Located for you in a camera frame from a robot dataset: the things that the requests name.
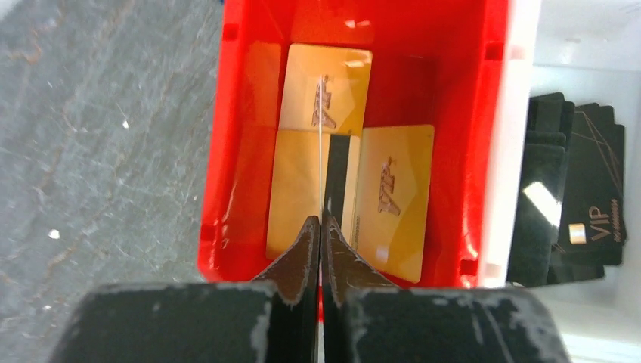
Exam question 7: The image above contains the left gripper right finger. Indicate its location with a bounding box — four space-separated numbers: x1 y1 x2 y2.
321 216 570 362

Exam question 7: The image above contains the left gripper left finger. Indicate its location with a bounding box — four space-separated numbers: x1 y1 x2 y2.
50 216 321 362

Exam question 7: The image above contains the black wallet in bin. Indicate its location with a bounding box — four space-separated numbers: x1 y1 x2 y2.
506 92 627 287

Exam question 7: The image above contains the red plastic bin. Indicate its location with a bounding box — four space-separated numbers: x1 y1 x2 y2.
197 1 509 288

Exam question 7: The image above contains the white bin near red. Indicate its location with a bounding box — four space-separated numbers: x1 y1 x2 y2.
477 1 640 362

